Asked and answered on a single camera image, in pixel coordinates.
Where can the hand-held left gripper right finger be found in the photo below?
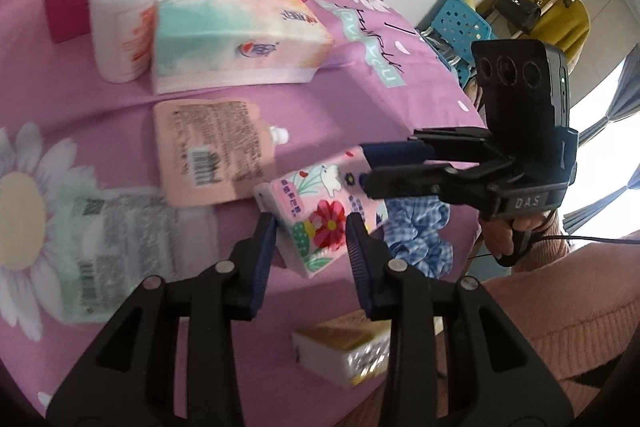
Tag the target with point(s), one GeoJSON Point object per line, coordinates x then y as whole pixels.
{"type": "Point", "coordinates": [362, 267]}

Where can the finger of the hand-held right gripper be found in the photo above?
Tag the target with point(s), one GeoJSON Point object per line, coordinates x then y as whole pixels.
{"type": "Point", "coordinates": [395, 153]}
{"type": "Point", "coordinates": [410, 182]}

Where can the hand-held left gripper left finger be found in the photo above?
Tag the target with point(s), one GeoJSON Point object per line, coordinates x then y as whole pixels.
{"type": "Point", "coordinates": [262, 257]}

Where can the blue checked scrunchie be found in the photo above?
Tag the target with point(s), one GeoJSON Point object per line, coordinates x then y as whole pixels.
{"type": "Point", "coordinates": [415, 232]}

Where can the floral pocket tissue pack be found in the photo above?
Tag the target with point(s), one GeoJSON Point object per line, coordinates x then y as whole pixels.
{"type": "Point", "coordinates": [320, 217]}

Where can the yellow tissue pack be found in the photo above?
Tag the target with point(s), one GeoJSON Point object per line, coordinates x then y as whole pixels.
{"type": "Point", "coordinates": [345, 352]}

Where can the person's right forearm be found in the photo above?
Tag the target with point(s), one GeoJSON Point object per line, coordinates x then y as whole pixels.
{"type": "Point", "coordinates": [555, 249]}

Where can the person's right hand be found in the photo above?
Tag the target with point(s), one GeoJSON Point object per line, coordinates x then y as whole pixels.
{"type": "Point", "coordinates": [500, 237]}

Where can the grey-blue curtain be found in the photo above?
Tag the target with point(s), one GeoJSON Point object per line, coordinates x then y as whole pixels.
{"type": "Point", "coordinates": [625, 87]}

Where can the blue perforated plastic rack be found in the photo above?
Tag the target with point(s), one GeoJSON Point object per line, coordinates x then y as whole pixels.
{"type": "Point", "coordinates": [455, 19]}

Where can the pink spouted pouch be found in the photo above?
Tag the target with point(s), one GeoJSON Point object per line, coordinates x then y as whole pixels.
{"type": "Point", "coordinates": [210, 142]}

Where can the crinkly plastic packet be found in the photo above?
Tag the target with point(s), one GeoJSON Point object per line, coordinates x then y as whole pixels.
{"type": "Point", "coordinates": [115, 252]}

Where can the pastel tissue pack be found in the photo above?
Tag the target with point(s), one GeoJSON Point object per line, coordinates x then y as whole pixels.
{"type": "Point", "coordinates": [225, 32]}

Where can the person's pink sweater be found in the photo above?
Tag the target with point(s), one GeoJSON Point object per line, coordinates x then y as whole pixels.
{"type": "Point", "coordinates": [560, 337]}

